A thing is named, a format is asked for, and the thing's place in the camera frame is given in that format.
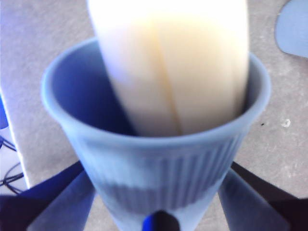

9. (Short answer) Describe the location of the black cable beside table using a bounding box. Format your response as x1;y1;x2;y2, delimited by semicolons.
0;134;25;193

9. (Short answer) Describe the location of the blue ribbed plastic cup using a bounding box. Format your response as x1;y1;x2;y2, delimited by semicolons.
40;37;272;231
275;0;308;58

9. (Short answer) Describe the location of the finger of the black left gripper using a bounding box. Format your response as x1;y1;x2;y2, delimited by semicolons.
218;161;308;231
0;161;97;231

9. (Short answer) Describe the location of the sponge cup brush grey handle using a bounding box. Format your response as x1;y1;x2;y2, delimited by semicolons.
86;0;250;137

